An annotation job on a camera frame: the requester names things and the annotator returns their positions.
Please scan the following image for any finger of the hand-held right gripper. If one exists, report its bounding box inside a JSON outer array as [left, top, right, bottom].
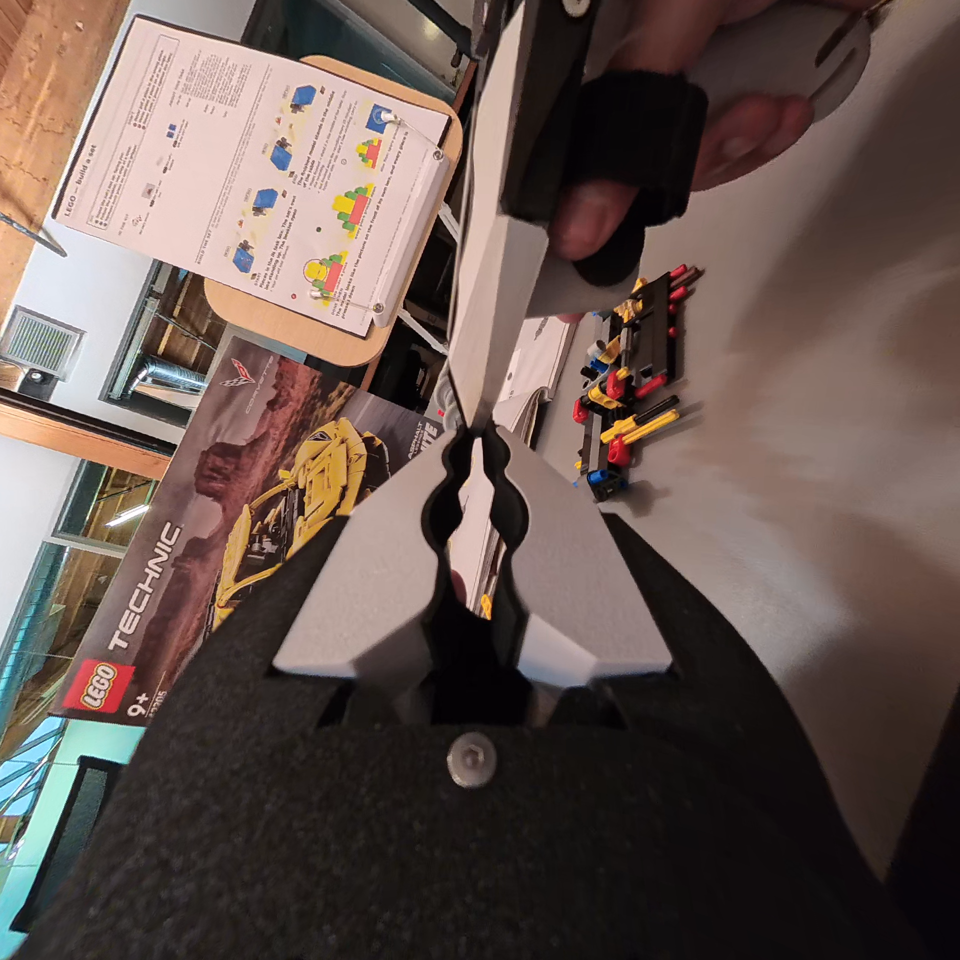
[[525, 238, 648, 322], [447, 7, 552, 430]]

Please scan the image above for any wooden display board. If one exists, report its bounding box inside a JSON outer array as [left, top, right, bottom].
[[202, 55, 463, 370]]

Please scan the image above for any lego set box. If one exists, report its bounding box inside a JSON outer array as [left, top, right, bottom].
[[47, 336, 455, 730]]

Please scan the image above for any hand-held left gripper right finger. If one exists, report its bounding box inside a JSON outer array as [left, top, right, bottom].
[[482, 422, 673, 687]]

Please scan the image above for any metal duct pipe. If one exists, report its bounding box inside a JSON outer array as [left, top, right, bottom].
[[133, 355, 210, 397]]

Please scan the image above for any open instruction booklet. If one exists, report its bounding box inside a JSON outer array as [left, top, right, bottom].
[[491, 315, 580, 453]]

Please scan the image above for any wooden beam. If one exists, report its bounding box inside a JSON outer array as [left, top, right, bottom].
[[0, 396, 175, 483]]

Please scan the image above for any printed instruction sheet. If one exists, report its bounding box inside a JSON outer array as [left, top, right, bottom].
[[51, 15, 453, 340]]

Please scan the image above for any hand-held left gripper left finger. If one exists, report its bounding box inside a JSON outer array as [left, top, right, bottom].
[[273, 432, 475, 682]]

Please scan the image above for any white wall vent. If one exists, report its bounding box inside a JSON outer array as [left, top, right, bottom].
[[0, 305, 88, 385]]

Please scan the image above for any lego car chassis assembly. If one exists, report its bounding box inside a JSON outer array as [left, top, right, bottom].
[[573, 262, 708, 485]]

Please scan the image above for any person's right hand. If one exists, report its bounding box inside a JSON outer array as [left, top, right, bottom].
[[551, 0, 895, 261]]

